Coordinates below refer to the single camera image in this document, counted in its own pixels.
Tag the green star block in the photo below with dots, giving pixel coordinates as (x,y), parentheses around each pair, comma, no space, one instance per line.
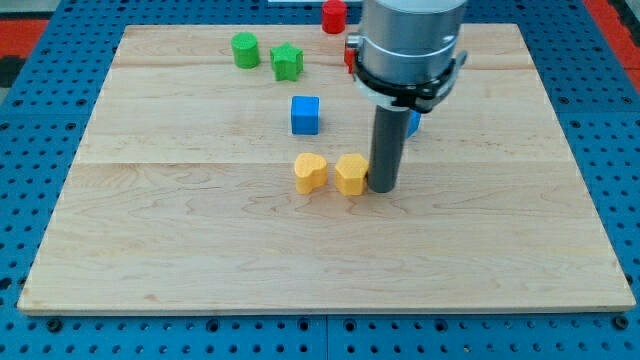
(287,62)

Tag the blue block behind rod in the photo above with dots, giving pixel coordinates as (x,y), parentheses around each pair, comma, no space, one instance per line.
(414,123)

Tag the blue cube block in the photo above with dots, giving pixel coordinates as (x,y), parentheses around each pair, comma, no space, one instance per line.
(304,115)

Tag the yellow hexagon block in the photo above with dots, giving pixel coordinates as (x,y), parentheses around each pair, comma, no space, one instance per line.
(350,174)

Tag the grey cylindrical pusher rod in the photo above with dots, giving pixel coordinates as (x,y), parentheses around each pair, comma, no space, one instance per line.
(388,137)

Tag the red cylinder block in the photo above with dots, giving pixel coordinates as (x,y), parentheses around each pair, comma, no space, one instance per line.
(333,16)

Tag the yellow heart block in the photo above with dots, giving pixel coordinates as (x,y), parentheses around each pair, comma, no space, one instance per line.
(311,172)

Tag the red star block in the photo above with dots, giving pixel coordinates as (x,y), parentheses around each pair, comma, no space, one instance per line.
(349,58)

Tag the green cylinder block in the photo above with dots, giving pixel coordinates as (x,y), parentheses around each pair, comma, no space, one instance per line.
(245,48)

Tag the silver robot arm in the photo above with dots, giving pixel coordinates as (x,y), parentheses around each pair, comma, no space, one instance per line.
(409,41)

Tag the wooden board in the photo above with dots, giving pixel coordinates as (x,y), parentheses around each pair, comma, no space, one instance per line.
(181,199)

